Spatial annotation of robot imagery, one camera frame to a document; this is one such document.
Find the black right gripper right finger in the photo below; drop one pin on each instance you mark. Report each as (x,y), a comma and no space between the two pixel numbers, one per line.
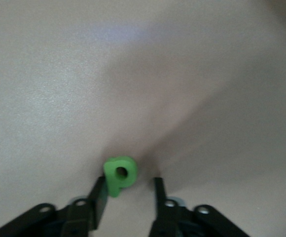
(162,209)

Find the green letter p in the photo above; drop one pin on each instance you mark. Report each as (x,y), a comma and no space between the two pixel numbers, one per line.
(111,172)

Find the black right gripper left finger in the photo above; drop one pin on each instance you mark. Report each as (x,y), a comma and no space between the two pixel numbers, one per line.
(99,202)

